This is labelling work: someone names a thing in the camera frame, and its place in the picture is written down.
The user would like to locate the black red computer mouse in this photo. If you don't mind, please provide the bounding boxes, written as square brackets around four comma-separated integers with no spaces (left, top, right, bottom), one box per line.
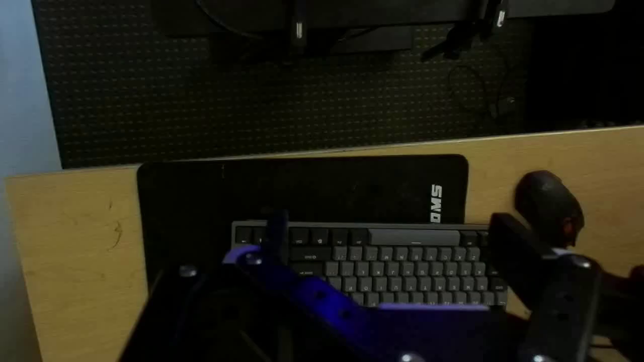
[513,169,585,252]

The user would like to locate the black curved computer monitor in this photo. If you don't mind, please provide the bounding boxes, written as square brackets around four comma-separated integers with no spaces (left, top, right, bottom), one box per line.
[153,0,615,33]

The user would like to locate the grey mechanical keyboard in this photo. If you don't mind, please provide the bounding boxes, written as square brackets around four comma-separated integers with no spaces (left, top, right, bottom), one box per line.
[230,219,509,312]

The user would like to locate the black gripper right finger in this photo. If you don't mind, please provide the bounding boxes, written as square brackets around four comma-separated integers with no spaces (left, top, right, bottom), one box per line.
[484,209,644,362]

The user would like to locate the black desk mat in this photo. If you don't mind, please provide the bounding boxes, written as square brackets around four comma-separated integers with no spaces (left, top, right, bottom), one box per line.
[137,155,468,292]

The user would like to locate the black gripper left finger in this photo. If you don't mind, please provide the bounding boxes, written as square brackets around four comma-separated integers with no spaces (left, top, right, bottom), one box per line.
[118,209,405,362]

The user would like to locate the thin black cable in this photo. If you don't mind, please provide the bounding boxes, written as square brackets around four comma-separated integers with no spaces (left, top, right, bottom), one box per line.
[421,23,519,137]

